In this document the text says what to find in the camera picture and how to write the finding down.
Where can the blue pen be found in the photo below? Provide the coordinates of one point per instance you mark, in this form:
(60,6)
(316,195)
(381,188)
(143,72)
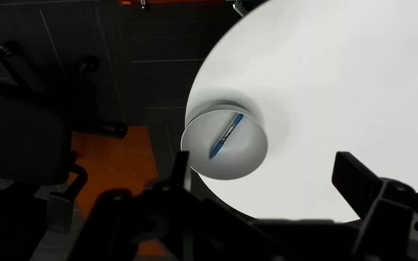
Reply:
(224,136)

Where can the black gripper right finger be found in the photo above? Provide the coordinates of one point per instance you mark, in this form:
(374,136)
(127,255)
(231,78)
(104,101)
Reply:
(388,211)

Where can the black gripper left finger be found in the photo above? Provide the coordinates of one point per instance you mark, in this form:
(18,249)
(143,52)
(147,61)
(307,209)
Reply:
(120,220)

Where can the grey bowl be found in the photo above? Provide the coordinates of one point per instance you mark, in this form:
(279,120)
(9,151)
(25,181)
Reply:
(226,142)

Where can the black mesh office chair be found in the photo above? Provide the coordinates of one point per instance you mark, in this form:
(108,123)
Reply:
(38,161)

